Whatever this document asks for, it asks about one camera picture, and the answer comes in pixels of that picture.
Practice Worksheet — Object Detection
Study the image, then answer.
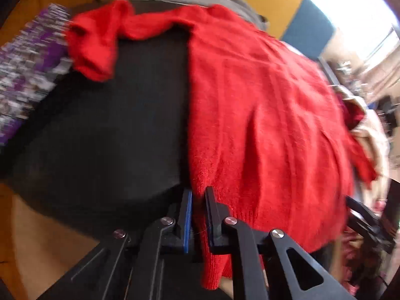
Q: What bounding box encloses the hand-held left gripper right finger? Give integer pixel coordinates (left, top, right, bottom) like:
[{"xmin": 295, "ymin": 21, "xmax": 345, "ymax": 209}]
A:
[{"xmin": 204, "ymin": 187, "xmax": 354, "ymax": 300}]

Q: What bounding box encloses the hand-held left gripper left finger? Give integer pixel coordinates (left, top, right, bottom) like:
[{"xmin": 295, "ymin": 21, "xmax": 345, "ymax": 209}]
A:
[{"xmin": 40, "ymin": 188, "xmax": 193, "ymax": 300}]

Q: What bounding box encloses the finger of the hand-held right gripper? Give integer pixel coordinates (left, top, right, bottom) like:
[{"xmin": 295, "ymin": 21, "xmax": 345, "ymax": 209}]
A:
[{"xmin": 345, "ymin": 195, "xmax": 398, "ymax": 254}]

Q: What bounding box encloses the red knit sweater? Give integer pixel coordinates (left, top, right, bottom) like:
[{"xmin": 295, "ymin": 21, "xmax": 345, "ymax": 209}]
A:
[{"xmin": 65, "ymin": 0, "xmax": 377, "ymax": 291}]

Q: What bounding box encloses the beige fluffy garment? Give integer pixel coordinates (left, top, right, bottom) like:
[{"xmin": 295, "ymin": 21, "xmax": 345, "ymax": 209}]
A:
[{"xmin": 336, "ymin": 86, "xmax": 392, "ymax": 180}]

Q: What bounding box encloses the dark red garment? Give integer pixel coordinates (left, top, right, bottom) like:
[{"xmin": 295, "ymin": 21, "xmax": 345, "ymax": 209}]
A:
[{"xmin": 342, "ymin": 100, "xmax": 367, "ymax": 129}]

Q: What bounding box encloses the purple speckled knit garment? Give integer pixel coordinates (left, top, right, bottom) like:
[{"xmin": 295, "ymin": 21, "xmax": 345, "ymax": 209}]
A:
[{"xmin": 0, "ymin": 3, "xmax": 74, "ymax": 146}]

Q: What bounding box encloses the grey yellow blue chair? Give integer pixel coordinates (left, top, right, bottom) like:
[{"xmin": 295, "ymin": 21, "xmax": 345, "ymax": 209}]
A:
[{"xmin": 234, "ymin": 0, "xmax": 337, "ymax": 61}]

